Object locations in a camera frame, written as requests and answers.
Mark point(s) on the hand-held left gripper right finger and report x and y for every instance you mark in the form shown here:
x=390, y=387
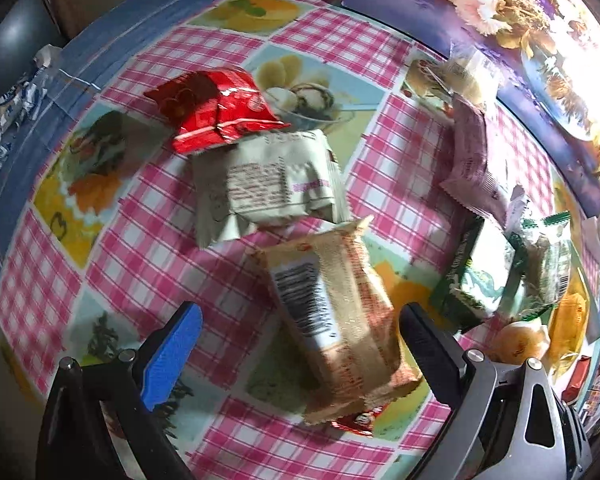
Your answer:
x=430, y=352

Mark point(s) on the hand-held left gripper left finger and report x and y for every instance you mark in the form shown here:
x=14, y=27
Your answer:
x=176, y=352

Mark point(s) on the beige snack packet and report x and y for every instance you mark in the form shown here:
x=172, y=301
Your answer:
x=340, y=310

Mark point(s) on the pink snack packet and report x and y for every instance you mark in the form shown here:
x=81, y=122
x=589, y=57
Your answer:
x=472, y=160

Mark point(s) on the red snack packet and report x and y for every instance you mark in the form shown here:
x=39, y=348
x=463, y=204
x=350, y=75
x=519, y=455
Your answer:
x=210, y=105

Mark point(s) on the green and white snack packet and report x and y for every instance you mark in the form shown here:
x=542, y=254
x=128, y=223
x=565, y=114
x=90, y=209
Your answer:
x=475, y=280

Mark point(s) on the round golden pastry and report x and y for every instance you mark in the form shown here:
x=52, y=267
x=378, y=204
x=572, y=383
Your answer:
x=520, y=341

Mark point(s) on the small red wrapped snack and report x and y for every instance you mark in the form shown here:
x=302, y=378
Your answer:
x=360, y=419

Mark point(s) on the pink checked tablecloth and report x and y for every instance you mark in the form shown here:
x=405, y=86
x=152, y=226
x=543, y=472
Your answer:
x=145, y=260

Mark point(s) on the clear green-edged snack packet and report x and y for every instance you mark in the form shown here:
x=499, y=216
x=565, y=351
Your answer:
x=547, y=265

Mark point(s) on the red plastic object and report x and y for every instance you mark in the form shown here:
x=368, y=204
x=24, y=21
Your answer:
x=577, y=377

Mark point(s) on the pale grey snack packet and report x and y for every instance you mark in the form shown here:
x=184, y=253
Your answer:
x=260, y=190

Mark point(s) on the clear wrapped pale bun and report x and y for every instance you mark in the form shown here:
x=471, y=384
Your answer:
x=472, y=80

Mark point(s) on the crumpled blue white wrapper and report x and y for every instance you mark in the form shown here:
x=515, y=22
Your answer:
x=15, y=105

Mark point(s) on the white crumpled tissue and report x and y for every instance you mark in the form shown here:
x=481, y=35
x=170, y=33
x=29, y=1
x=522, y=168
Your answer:
x=46, y=56

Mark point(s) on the dark chair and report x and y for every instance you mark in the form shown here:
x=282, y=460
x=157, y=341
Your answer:
x=15, y=45

